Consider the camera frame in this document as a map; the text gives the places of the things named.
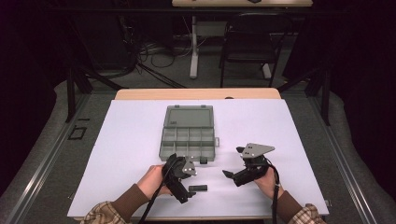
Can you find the white table mat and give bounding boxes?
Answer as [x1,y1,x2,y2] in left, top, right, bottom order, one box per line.
[66,98,330,218]

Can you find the grey plastic compartment box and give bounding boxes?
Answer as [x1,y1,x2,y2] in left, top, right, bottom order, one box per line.
[158,105,220,165]

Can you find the person's right hand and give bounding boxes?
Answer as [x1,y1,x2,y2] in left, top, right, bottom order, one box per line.
[253,166,285,200]

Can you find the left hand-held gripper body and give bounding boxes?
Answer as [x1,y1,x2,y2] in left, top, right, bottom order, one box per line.
[162,153,198,185]

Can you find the wooden desk with white legs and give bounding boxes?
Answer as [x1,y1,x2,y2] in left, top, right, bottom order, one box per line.
[171,0,314,79]

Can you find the aluminium floor rail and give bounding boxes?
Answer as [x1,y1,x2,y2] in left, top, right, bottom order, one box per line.
[6,92,92,224]
[306,96,378,224]

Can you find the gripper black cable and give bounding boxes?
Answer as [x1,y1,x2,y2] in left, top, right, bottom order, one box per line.
[138,157,176,224]
[263,158,281,224]

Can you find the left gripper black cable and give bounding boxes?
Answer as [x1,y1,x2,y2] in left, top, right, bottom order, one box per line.
[138,157,176,224]

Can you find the black metal frame leg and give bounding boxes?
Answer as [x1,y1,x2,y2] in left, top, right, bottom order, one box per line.
[276,64,332,126]
[64,60,125,123]

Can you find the wooden table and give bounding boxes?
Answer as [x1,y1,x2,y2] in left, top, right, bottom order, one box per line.
[73,88,282,222]

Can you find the tangle of floor cables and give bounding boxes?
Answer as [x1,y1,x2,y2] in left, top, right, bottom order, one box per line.
[134,34,200,71]

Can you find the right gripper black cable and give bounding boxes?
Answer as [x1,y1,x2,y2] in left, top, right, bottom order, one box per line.
[263,158,281,224]

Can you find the black folding chair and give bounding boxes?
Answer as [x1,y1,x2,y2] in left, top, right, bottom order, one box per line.
[219,12,292,88]

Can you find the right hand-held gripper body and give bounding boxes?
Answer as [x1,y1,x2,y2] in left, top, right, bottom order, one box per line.
[233,143,276,188]

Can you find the person's left hand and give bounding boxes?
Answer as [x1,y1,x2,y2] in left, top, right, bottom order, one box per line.
[136,164,173,200]

